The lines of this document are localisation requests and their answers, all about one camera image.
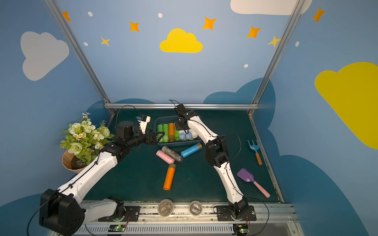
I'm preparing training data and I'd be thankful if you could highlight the left clear round dish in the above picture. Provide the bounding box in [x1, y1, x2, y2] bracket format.
[157, 199, 174, 217]

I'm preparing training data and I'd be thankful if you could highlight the orange bag roll gold end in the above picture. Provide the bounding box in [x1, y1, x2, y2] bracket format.
[168, 123, 175, 142]

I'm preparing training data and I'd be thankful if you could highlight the blue roll gold end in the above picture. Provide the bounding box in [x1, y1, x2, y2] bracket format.
[180, 143, 202, 158]

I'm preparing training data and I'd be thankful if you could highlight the purple object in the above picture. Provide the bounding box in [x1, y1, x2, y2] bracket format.
[237, 168, 271, 198]

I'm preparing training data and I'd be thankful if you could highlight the dark grey bag roll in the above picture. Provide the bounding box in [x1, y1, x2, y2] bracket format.
[161, 146, 184, 163]

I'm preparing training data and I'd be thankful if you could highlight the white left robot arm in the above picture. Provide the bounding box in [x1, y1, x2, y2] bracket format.
[38, 121, 164, 236]

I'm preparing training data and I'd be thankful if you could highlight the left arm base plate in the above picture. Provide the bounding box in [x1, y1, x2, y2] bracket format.
[98, 206, 140, 223]

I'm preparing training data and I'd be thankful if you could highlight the right clear round dish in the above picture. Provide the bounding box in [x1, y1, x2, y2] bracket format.
[189, 201, 203, 216]

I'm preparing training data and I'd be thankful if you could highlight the artificial flower bouquet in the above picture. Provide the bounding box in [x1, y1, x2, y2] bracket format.
[60, 112, 114, 167]

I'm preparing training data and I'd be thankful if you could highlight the light green bag roll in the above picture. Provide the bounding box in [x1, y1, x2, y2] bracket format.
[162, 124, 169, 143]

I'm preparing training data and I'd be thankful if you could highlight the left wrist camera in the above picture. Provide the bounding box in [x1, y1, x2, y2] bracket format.
[136, 114, 151, 134]

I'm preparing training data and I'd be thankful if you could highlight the metal enclosure frame bar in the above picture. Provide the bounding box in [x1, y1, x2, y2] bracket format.
[104, 102, 259, 111]

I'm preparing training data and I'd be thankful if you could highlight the clear round dish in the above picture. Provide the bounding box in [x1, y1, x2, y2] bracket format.
[157, 199, 174, 217]
[189, 201, 203, 216]

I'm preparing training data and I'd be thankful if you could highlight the blue garden fork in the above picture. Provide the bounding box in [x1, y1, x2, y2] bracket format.
[247, 140, 263, 166]

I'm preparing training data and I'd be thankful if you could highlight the green bag roll red label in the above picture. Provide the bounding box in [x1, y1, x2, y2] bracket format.
[174, 125, 180, 141]

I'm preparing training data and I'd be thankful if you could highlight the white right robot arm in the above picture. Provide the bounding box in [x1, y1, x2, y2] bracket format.
[174, 103, 249, 220]

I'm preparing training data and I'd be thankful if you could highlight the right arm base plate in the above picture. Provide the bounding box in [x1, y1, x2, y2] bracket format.
[213, 206, 257, 222]

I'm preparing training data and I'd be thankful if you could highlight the teal plastic storage box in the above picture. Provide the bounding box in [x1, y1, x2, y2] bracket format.
[154, 115, 202, 147]

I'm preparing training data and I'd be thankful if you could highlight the pink bag roll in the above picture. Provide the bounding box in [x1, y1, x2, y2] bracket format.
[156, 150, 175, 164]

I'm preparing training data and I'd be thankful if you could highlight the beige flower pot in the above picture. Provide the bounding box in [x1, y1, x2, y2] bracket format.
[62, 149, 98, 174]

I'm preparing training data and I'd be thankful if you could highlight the metal rail frame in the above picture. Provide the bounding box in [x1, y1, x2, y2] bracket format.
[72, 202, 304, 236]

